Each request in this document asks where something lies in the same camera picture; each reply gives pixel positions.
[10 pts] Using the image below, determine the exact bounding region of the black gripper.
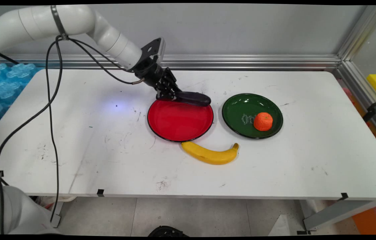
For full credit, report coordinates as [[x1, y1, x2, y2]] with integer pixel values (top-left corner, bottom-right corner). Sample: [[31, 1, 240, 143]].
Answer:
[[131, 55, 184, 101]]

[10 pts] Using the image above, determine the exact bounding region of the dark purple eggplant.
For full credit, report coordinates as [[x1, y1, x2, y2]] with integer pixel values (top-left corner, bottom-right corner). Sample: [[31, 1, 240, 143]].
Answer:
[[174, 91, 212, 107]]

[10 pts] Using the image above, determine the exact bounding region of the red plate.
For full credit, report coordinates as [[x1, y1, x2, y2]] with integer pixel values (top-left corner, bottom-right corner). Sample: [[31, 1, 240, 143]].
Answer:
[[147, 97, 214, 143]]

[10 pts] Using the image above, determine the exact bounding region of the green plate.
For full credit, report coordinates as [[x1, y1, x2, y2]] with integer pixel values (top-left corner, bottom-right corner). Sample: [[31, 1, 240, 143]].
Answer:
[[221, 93, 284, 139]]

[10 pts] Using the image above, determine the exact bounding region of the yellow banana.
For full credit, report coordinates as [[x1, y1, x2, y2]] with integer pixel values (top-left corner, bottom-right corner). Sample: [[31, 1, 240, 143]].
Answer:
[[181, 141, 239, 165]]

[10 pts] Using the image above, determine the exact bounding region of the orange mandarin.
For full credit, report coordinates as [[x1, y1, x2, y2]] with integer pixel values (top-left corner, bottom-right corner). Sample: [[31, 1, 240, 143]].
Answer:
[[253, 112, 274, 132]]

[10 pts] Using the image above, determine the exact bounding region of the black round object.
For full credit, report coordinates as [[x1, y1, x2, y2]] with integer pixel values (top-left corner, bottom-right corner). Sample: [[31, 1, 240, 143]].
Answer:
[[148, 226, 189, 237]]

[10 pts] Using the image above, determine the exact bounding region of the grey table leg with foot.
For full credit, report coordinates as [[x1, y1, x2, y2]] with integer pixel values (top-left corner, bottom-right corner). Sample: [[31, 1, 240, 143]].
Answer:
[[50, 197, 75, 229]]

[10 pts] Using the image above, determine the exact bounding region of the orange box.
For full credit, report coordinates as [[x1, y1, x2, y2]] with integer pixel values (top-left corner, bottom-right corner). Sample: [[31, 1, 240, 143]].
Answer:
[[352, 200, 376, 235]]

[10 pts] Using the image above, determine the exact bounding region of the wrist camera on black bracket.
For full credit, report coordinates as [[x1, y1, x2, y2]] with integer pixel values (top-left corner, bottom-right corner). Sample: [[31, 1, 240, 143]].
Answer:
[[140, 37, 166, 63]]

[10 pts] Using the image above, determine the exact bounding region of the aluminium back rail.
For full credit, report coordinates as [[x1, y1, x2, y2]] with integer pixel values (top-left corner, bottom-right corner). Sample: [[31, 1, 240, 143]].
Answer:
[[0, 54, 342, 71]]

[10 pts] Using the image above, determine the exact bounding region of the thin black cable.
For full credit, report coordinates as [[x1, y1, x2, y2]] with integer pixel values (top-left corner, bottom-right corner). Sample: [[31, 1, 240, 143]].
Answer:
[[45, 36, 159, 223]]

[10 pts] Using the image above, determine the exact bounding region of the grey strap on arm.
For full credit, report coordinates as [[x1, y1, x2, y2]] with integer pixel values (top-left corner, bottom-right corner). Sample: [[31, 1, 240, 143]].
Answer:
[[50, 5, 69, 40]]

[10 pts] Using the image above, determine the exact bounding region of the thick black cable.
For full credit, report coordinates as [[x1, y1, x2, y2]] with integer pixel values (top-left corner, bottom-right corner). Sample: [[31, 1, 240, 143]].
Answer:
[[0, 36, 146, 234]]

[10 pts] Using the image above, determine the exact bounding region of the black cable behind arm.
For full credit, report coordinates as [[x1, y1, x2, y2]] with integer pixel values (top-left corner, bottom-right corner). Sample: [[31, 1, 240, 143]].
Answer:
[[0, 52, 19, 65]]

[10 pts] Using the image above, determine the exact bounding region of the aluminium side rail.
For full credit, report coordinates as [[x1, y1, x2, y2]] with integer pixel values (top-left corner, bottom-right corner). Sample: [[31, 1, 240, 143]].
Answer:
[[333, 61, 376, 148]]

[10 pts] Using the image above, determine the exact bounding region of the aluminium corner post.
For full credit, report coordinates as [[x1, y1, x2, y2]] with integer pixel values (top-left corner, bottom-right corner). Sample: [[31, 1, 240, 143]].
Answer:
[[337, 5, 376, 62]]

